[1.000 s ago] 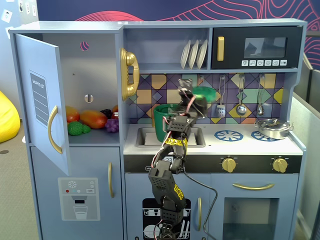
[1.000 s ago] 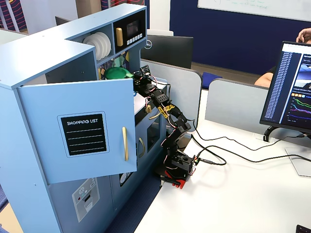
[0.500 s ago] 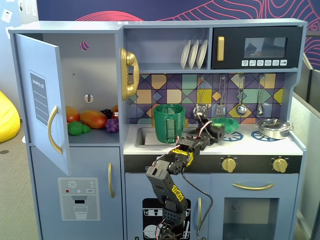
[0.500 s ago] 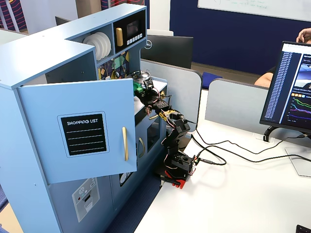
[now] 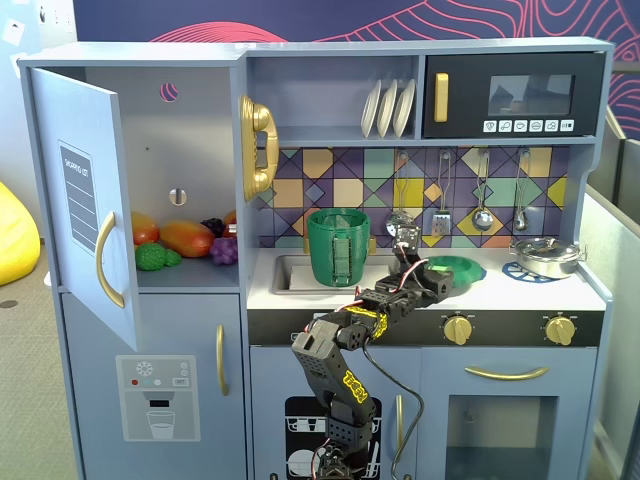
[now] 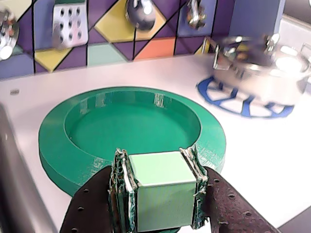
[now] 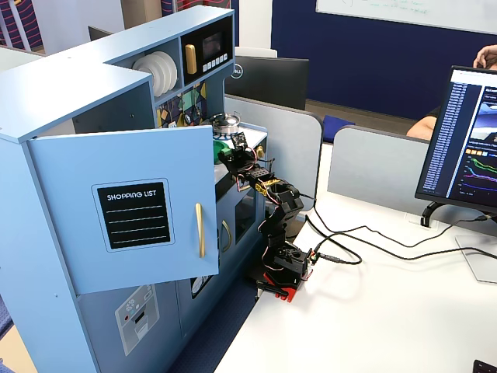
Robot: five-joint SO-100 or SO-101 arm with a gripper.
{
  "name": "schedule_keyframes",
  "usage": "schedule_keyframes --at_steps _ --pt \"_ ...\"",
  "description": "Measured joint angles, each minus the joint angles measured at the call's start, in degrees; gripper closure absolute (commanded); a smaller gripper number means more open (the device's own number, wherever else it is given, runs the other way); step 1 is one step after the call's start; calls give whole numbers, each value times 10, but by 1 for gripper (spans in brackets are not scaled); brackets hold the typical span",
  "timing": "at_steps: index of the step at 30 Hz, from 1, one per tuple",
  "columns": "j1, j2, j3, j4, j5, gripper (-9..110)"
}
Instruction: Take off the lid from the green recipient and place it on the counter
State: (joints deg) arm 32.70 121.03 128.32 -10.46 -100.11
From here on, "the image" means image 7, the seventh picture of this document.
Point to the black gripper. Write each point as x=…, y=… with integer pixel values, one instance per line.
x=232, y=162

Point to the green recipient lid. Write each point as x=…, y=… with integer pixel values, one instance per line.
x=223, y=145

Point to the red robot base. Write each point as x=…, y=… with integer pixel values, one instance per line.
x=289, y=291

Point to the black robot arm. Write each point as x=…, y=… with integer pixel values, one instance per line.
x=285, y=210

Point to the person bare forearm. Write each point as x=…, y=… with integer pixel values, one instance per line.
x=423, y=126

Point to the green toy recipient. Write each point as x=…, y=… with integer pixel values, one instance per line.
x=216, y=155

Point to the person bare hand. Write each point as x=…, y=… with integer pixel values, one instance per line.
x=487, y=56

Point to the yellow toy kitchen knob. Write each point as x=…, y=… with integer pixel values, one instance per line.
x=259, y=150

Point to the silver toy pot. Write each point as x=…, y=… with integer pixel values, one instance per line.
x=225, y=123

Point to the gray desk partition panel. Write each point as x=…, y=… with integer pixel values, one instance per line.
x=372, y=167
x=287, y=155

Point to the teal hanging toy utensil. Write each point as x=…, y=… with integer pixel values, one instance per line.
x=189, y=107

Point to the black Dell monitor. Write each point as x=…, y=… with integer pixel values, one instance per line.
x=272, y=81

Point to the white toy plate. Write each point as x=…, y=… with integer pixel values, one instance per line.
x=136, y=66
x=144, y=65
x=167, y=74
x=152, y=70

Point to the shopping list sticker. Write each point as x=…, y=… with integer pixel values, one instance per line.
x=134, y=215

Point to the white box behind monitor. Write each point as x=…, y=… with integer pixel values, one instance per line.
x=254, y=51

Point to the blue seat cushion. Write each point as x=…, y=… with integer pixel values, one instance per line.
x=337, y=126

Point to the black toy microwave front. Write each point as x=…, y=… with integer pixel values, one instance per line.
x=211, y=42

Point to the black table clamp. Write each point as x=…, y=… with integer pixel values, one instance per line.
x=268, y=288

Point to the blue cabinet door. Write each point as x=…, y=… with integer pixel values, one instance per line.
x=62, y=217

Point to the dark background monitor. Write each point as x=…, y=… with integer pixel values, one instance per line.
x=99, y=34

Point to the blue toy kitchen unit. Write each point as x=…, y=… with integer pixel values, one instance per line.
x=50, y=116

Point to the ice dispenser sticker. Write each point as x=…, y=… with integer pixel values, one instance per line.
x=137, y=322

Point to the lit computer monitor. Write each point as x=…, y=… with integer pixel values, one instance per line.
x=458, y=136

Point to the white whiteboard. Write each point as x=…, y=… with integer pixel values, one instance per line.
x=407, y=11

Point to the silver monitor stand base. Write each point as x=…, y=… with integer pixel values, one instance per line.
x=481, y=264

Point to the small black device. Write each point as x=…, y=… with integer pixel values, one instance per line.
x=485, y=367

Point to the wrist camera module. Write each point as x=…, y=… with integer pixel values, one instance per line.
x=239, y=140

